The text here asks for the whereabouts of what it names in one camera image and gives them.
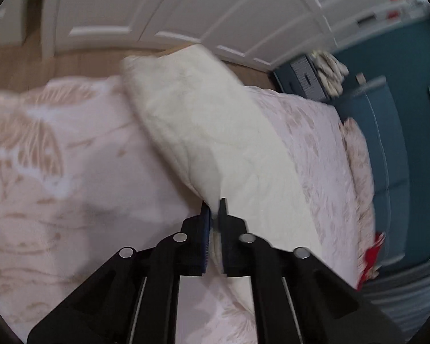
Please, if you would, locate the cream quilted jacket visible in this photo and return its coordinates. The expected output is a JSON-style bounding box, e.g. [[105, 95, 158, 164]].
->
[[119, 43, 361, 291]]

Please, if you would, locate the pink butterfly bedspread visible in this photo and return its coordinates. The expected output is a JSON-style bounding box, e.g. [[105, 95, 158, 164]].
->
[[0, 75, 378, 344]]

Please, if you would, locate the red garment on bed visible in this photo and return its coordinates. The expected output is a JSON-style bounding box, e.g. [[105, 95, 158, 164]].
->
[[357, 232, 386, 291]]

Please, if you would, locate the pink floral pillow left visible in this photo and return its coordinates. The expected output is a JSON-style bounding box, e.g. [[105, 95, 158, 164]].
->
[[340, 116, 379, 244]]

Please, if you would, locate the dark blue nightstand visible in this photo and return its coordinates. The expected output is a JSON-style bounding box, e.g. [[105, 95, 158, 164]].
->
[[269, 54, 329, 103]]

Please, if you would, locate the grey curtain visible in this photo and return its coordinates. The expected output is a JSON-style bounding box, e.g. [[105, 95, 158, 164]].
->
[[361, 261, 430, 340]]

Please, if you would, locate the blue upholstered headboard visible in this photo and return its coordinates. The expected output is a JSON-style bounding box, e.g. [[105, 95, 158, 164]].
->
[[334, 76, 410, 267]]

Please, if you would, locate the stack of cream folded cloths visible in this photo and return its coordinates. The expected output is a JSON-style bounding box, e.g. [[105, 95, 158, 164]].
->
[[311, 50, 349, 98]]

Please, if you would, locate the white wardrobe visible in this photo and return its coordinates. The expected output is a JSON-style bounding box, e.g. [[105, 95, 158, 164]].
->
[[42, 0, 430, 71]]

